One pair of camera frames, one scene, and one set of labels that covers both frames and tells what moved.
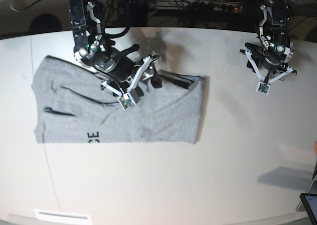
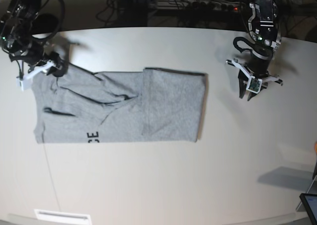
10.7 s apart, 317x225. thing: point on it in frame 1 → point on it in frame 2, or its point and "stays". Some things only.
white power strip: (184, 5) stays
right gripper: (271, 61) → (257, 70)
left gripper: (121, 67) → (52, 59)
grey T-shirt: (72, 105) stays
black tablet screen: (310, 201) stays
